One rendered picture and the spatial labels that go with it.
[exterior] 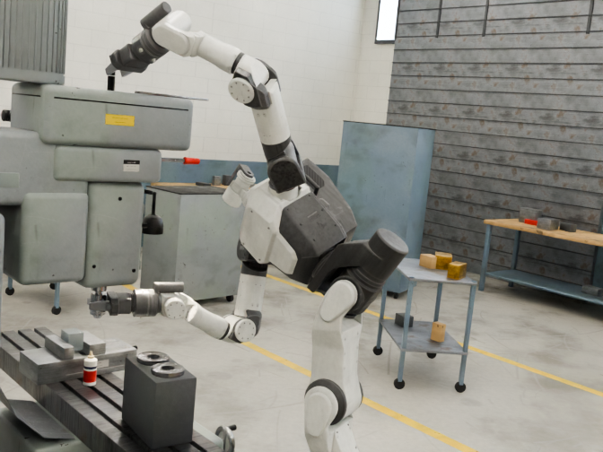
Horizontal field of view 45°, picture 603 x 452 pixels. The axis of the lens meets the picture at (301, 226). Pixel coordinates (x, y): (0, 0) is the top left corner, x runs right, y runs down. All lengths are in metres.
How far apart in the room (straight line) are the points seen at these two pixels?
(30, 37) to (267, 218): 0.82
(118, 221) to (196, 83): 8.00
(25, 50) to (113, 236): 0.57
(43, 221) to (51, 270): 0.14
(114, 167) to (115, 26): 7.47
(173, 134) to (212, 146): 8.11
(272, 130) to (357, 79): 10.02
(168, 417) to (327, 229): 0.72
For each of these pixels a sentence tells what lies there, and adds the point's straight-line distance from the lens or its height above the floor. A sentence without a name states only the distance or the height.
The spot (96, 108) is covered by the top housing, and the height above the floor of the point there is 1.84.
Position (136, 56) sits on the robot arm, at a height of 1.99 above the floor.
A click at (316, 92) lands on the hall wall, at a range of 11.49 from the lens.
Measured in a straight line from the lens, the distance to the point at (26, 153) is 2.08.
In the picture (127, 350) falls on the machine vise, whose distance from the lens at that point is 2.60.
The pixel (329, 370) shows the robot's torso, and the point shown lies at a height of 1.11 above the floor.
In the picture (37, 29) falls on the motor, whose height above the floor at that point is 2.03.
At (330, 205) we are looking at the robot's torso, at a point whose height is 1.60.
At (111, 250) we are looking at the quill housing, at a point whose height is 1.42.
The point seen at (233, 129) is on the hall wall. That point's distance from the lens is 10.54.
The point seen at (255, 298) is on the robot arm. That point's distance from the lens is 2.49.
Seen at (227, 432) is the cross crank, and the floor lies 0.71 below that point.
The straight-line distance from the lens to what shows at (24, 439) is 2.33.
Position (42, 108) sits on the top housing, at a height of 1.83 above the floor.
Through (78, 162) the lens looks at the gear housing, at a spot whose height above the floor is 1.68.
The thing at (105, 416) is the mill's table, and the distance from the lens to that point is 2.28.
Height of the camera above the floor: 1.86
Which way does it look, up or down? 8 degrees down
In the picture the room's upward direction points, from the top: 6 degrees clockwise
